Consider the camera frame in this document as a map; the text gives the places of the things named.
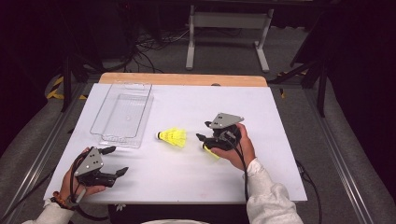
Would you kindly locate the aluminium floor rail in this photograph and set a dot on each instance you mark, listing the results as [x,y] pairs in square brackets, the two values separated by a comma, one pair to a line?
[338,157]
[39,157]

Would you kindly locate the yellow black floor tape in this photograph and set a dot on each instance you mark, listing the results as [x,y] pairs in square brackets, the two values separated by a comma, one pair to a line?
[54,93]

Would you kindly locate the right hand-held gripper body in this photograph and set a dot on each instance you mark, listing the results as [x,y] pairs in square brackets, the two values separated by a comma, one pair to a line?
[225,119]

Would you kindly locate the white metal stand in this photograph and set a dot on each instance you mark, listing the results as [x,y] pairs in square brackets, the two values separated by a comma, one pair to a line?
[229,20]

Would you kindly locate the person's right hand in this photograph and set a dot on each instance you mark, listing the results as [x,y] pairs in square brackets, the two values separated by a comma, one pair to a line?
[246,152]

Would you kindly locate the yellow plastic shuttlecock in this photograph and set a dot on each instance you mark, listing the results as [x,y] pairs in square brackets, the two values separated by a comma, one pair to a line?
[165,135]
[182,138]
[211,153]

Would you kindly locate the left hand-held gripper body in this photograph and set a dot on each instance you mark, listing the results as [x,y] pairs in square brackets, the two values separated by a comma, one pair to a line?
[90,165]

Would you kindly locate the person's left hand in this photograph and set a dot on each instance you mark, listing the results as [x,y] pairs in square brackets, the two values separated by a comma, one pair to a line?
[67,186]

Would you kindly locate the person's black garment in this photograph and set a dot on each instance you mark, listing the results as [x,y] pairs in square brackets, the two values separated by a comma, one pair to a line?
[186,213]

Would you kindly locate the clear plastic container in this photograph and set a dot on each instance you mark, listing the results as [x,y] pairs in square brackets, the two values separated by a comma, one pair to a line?
[124,109]

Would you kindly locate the black stand leg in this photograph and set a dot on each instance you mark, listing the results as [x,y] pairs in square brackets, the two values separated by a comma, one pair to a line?
[66,87]
[322,93]

